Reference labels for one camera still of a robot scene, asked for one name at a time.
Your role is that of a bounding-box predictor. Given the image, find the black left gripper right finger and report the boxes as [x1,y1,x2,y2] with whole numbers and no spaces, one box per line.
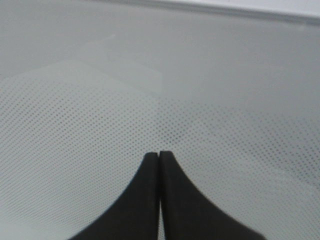
[159,151,265,240]

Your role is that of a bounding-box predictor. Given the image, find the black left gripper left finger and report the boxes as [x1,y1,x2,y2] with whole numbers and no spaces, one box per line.
[71,152,160,240]

